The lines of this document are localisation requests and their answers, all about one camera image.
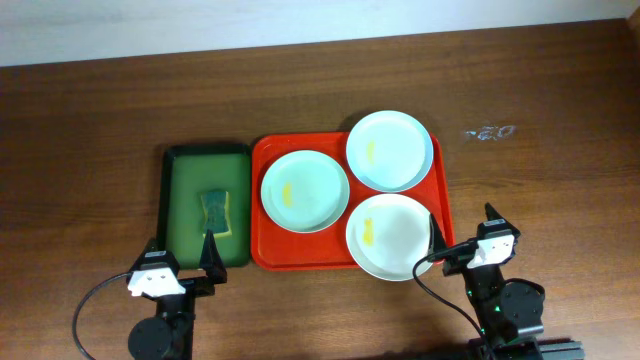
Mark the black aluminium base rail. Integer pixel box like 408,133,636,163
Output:
463,337,586,360

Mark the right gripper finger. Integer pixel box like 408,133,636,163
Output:
428,214,448,255
484,203,506,225

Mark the white plate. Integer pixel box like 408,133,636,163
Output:
345,194,432,282

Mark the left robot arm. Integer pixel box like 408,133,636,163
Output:
127,231,227,360

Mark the red plastic tray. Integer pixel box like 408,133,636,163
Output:
250,132,456,271

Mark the green yellow sponge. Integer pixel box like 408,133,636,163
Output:
200,190,232,238

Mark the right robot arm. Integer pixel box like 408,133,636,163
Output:
426,203,545,359

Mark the pale green plate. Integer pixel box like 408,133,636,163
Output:
260,150,350,234

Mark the light blue plate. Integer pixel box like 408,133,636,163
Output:
346,110,435,193

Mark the right black cable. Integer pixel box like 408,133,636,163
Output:
412,239,496,360

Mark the dark green tray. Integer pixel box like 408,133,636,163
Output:
156,143,251,270

